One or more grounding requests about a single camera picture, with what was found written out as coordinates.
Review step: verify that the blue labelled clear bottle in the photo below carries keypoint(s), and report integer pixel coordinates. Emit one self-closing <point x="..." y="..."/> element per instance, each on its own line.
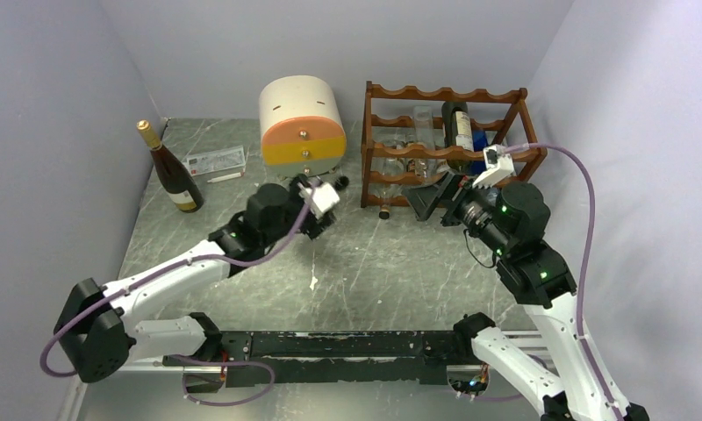
<point x="480" y="142"/>

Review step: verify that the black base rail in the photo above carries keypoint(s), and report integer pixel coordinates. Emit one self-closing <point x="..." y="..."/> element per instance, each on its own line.
<point x="317" y="357"/>

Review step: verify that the white round drawer cabinet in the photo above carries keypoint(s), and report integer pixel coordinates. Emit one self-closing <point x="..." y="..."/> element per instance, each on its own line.
<point x="301" y="129"/>

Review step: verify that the dark gold-capped wine bottle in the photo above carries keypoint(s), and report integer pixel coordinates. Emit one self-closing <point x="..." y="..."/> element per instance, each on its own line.
<point x="173" y="175"/>

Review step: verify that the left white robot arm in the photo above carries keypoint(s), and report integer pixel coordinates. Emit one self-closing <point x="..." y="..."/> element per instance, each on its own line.
<point x="102" y="327"/>

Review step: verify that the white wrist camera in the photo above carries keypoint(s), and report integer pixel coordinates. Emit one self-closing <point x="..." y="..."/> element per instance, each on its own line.
<point x="499" y="166"/>
<point x="318" y="199"/>

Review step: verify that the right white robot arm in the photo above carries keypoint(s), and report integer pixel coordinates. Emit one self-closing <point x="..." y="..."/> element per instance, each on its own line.
<point x="540" y="281"/>

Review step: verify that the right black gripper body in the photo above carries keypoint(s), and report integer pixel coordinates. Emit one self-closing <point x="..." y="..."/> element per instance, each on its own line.
<point x="472" y="209"/>

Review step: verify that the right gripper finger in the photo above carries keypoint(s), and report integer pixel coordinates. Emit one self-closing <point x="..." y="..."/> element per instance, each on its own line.
<point x="424" y="200"/>
<point x="454" y="194"/>

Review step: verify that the white pen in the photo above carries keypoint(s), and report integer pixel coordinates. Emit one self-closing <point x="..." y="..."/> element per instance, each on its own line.
<point x="224" y="178"/>

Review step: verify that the brown wooden wine rack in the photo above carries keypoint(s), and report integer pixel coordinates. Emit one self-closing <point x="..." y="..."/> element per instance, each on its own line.
<point x="514" y="156"/>

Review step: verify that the clear glass bottle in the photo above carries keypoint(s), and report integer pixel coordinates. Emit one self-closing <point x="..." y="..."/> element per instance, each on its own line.
<point x="427" y="170"/>

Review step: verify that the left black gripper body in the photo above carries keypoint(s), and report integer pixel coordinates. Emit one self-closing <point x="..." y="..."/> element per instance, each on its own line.
<point x="311" y="225"/>

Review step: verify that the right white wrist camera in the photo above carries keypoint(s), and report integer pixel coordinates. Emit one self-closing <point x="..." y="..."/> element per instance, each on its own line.
<point x="499" y="166"/>

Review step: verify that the dark green labelled wine bottle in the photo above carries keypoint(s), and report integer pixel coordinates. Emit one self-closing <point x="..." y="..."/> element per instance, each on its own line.
<point x="304" y="181"/>

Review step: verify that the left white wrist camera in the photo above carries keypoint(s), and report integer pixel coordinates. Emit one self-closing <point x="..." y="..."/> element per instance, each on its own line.
<point x="318" y="199"/>

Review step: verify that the clear plastic ruler package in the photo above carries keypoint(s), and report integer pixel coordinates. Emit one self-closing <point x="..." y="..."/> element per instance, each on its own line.
<point x="215" y="161"/>

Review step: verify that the dark wine bottle white label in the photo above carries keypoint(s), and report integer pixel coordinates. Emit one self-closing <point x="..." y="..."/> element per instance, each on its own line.
<point x="456" y="125"/>

